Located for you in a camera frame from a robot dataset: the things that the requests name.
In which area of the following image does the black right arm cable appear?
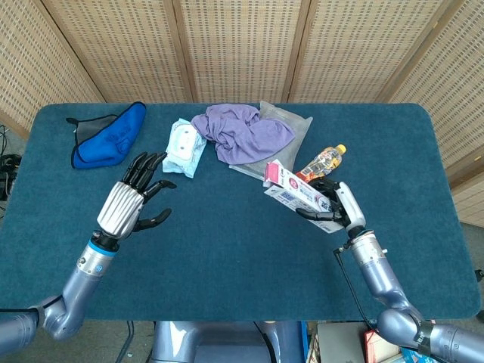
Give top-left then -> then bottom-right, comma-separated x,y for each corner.
332,247 -> 381,330

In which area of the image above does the grey zip pouch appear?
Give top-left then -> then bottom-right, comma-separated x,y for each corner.
228,100 -> 314,186

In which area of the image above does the black floor cable bundle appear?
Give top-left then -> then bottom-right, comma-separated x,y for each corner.
0,124 -> 22,201

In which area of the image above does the black cable beside torso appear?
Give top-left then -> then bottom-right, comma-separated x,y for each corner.
115,320 -> 136,363

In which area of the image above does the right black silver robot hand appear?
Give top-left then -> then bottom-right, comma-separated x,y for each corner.
296,178 -> 367,232

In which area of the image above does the orange drink plastic bottle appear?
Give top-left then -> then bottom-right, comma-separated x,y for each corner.
295,143 -> 348,185

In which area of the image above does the blue printed plastic package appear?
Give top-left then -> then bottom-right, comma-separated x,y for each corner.
400,347 -> 432,363

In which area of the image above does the white pink toothpaste box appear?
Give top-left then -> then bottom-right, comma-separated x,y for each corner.
263,158 -> 343,234

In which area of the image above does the teal carpet table cover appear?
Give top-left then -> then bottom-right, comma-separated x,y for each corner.
0,102 -> 482,322

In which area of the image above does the black cable over torso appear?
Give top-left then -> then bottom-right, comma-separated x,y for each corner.
252,321 -> 279,363

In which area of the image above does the woven wooden folding screen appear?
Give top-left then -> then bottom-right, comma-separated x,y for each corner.
0,0 -> 484,230

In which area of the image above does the grey-blue robot torso base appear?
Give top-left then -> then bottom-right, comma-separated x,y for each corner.
150,320 -> 306,363

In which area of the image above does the light blue wet wipes pack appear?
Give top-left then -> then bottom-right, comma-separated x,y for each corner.
161,117 -> 208,179

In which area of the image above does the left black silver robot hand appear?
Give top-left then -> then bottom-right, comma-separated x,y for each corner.
96,151 -> 178,241

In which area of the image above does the crumpled purple cloth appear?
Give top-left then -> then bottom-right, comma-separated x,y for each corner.
190,103 -> 296,166

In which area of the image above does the red book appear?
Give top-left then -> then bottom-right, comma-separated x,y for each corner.
363,327 -> 402,363

